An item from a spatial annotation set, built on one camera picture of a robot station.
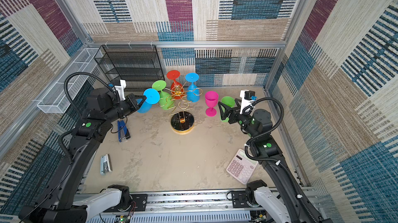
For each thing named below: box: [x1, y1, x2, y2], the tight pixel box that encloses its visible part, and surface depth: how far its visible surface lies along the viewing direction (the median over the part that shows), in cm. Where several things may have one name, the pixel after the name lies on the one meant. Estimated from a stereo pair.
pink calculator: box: [225, 148, 259, 185], surface depth 83 cm
